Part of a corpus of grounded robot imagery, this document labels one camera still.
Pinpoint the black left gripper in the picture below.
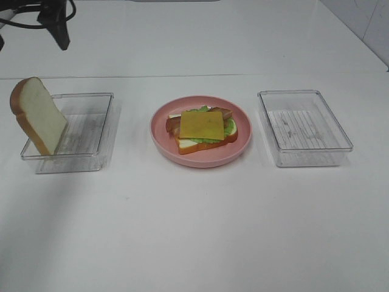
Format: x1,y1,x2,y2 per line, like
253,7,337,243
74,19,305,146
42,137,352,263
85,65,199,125
37,0,70,50

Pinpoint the bread slice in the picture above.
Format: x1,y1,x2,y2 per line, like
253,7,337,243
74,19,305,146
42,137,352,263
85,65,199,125
169,116,238,155
10,77,67,156

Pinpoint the yellow cheese slice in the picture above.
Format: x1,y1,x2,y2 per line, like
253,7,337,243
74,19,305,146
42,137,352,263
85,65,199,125
179,111,224,140

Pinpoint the long bacon strip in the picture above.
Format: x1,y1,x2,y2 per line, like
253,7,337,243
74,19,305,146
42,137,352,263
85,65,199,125
208,107,233,120

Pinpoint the green lettuce leaf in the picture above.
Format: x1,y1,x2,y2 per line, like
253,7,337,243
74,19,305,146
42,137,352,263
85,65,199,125
179,105,236,144

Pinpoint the left clear plastic tray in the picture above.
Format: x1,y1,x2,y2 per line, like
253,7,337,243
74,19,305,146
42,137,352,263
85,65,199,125
21,92,121,174

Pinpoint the clear plastic tray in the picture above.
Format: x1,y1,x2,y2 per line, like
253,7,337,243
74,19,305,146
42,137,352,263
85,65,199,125
258,89,353,167
21,92,121,174

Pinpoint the pink round plate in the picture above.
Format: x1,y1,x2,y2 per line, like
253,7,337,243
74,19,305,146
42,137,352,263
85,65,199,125
150,96,252,168

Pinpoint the right clear plastic tray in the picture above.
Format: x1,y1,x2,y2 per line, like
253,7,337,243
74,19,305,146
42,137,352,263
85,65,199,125
258,89,353,167

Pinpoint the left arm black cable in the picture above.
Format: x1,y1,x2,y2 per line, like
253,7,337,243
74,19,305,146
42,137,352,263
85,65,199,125
0,0,77,30

